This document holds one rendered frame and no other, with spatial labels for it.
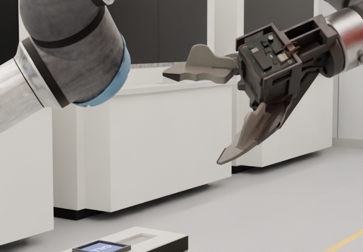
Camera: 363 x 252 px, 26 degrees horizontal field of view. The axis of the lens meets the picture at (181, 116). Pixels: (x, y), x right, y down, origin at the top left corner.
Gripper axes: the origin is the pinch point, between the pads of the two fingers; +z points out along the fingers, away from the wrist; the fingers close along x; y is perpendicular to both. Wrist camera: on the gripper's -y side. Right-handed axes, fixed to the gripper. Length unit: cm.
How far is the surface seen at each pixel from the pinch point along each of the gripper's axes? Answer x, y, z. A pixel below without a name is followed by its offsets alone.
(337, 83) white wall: -356, -658, -338
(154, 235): 2.3, -21.5, 7.6
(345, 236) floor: -101, -378, -143
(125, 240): 1.7, -19.9, 11.8
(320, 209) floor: -147, -438, -159
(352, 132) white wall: -305, -685, -328
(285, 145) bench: -267, -564, -210
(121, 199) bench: -200, -394, -30
